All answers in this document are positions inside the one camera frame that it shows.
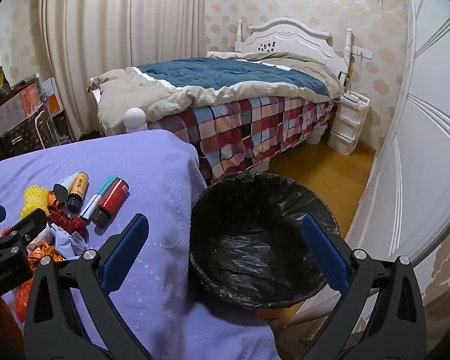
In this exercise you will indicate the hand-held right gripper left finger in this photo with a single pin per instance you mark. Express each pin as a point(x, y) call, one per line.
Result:
point(123, 247)

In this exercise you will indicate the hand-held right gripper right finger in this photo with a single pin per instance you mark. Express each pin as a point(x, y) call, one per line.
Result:
point(324, 251)

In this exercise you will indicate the dark red ribbon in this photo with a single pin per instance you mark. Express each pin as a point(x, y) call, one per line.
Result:
point(65, 221)

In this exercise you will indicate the red bottle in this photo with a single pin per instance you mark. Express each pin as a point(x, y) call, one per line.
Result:
point(110, 202)

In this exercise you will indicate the trash bin with black bag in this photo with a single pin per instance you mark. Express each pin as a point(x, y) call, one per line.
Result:
point(262, 247)

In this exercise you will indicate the yellow spiky ball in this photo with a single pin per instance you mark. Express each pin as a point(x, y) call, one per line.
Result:
point(35, 198)

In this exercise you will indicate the orange crumpled wrapper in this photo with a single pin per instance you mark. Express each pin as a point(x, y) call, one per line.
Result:
point(22, 300)
point(41, 253)

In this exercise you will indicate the white crumpled plastic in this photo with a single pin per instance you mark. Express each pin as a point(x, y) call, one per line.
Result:
point(67, 243)

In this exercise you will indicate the white squeeze tube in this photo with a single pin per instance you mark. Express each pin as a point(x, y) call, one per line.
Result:
point(62, 189)

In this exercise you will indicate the teal and white bottle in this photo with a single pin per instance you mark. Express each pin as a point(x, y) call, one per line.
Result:
point(97, 202)

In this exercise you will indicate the yellow bottle with black cap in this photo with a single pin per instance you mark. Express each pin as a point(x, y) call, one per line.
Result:
point(77, 191)

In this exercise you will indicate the cardboard box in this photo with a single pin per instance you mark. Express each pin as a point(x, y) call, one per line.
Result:
point(11, 108)

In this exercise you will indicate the small white bucket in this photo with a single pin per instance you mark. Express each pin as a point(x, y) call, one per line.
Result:
point(317, 135)

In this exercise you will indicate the white bedpost knob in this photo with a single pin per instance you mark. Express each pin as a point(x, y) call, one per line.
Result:
point(135, 120)

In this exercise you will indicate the white plastic drawer unit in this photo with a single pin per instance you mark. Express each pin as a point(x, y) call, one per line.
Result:
point(347, 123)

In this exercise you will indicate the white and orange box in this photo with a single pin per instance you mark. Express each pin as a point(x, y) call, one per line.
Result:
point(50, 97)

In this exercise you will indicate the plaid bed sheet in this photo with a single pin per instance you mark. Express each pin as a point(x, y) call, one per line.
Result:
point(255, 131)

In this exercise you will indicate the white wardrobe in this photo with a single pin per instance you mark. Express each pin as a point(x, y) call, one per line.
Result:
point(416, 138)

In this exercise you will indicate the bed with quilt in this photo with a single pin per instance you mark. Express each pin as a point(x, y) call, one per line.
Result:
point(228, 75)

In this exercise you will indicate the cream curtain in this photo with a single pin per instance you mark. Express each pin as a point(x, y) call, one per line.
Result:
point(123, 45)

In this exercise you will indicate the white bed headboard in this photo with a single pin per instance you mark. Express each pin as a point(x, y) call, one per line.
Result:
point(288, 41)

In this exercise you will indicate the white pillow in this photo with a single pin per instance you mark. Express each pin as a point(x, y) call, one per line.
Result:
point(223, 54)

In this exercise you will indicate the wall outlet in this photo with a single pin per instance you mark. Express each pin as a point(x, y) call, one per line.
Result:
point(362, 51)

